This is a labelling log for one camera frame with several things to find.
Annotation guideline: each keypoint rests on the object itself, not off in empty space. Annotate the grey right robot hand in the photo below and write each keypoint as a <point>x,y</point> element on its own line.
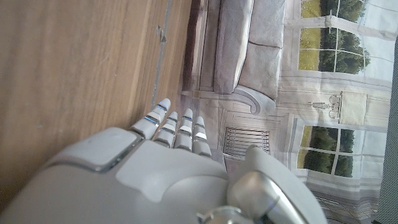
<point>140,183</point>

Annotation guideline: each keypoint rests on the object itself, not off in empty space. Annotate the printed living room backdrop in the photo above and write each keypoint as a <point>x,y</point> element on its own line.
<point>311,93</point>

